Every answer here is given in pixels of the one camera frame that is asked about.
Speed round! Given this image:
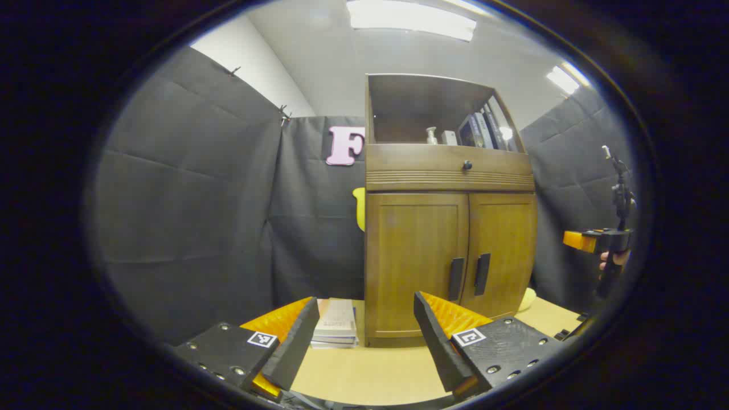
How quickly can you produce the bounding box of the black stand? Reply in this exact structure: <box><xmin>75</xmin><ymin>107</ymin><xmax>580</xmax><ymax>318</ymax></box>
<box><xmin>555</xmin><ymin>312</ymin><xmax>596</xmax><ymax>342</ymax></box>

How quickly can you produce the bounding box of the wooden shoe cabinet door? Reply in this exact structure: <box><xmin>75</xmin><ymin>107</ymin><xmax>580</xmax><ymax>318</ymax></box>
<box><xmin>460</xmin><ymin>192</ymin><xmax>538</xmax><ymax>319</ymax></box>
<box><xmin>367</xmin><ymin>192</ymin><xmax>469</xmax><ymax>337</ymax></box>

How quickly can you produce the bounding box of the white spine upright book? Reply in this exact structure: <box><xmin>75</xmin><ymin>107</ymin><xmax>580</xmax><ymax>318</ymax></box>
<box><xmin>474</xmin><ymin>112</ymin><xmax>494</xmax><ymax>150</ymax></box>

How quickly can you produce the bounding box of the dark upright book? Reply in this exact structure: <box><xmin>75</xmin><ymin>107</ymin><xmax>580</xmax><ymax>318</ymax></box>
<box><xmin>484</xmin><ymin>105</ymin><xmax>509</xmax><ymax>151</ymax></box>

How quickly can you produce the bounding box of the wooden double-door shoe cabinet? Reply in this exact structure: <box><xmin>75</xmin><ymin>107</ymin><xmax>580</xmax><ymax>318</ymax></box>
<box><xmin>364</xmin><ymin>73</ymin><xmax>538</xmax><ymax>348</ymax></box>

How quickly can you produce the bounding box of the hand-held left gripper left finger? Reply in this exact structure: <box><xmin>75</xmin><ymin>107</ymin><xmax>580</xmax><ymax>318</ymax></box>
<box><xmin>173</xmin><ymin>296</ymin><xmax>321</xmax><ymax>401</ymax></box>

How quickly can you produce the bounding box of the large ceiling light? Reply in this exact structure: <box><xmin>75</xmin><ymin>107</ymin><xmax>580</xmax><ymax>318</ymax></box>
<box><xmin>346</xmin><ymin>0</ymin><xmax>478</xmax><ymax>42</ymax></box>

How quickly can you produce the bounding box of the small ceiling light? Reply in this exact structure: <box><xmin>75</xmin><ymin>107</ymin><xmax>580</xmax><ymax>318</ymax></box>
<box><xmin>546</xmin><ymin>61</ymin><xmax>591</xmax><ymax>95</ymax></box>

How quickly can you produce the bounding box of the wooden cabinet drawer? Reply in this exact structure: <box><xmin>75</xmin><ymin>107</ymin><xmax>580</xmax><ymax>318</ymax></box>
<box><xmin>366</xmin><ymin>143</ymin><xmax>535</xmax><ymax>191</ymax></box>

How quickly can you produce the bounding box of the blue-grey upright book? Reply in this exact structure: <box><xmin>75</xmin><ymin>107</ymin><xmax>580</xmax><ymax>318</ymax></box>
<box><xmin>458</xmin><ymin>114</ymin><xmax>485</xmax><ymax>149</ymax></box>

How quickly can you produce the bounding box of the black door handle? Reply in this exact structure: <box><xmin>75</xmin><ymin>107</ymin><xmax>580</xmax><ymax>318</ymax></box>
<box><xmin>474</xmin><ymin>253</ymin><xmax>492</xmax><ymax>297</ymax></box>
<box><xmin>448</xmin><ymin>257</ymin><xmax>465</xmax><ymax>302</ymax></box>

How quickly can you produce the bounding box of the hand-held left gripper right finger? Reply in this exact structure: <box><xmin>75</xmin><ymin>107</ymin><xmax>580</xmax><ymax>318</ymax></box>
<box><xmin>413</xmin><ymin>291</ymin><xmax>566</xmax><ymax>401</ymax></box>

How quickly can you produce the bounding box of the peach cover book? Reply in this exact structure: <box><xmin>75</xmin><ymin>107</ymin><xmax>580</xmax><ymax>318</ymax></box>
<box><xmin>313</xmin><ymin>298</ymin><xmax>358</xmax><ymax>338</ymax></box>

